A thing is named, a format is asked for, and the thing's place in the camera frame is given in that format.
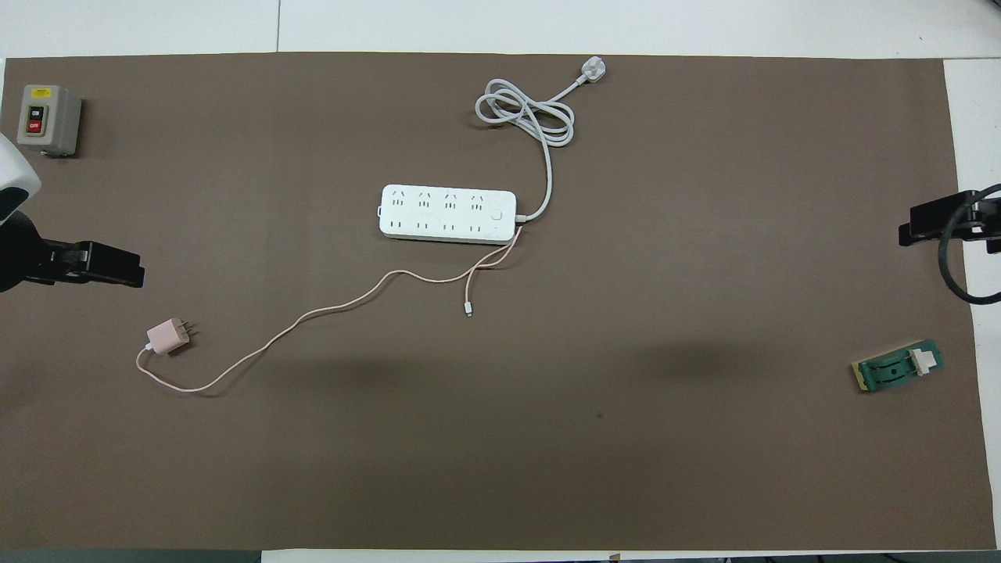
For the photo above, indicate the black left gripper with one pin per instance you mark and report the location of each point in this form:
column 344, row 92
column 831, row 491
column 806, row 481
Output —
column 22, row 254

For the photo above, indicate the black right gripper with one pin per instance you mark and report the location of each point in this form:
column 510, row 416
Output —
column 987, row 227

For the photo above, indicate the pink charger plug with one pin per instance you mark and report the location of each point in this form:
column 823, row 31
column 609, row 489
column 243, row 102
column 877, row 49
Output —
column 168, row 338

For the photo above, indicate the green circuit board connector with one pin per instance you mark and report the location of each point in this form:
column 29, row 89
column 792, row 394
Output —
column 891, row 374

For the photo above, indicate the white power strip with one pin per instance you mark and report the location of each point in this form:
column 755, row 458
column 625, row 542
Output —
column 450, row 215

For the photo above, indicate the brown table mat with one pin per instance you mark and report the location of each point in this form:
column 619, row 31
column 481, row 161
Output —
column 469, row 438

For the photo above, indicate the grey on-off switch box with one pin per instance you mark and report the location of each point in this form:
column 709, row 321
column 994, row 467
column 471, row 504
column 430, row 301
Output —
column 55, row 121

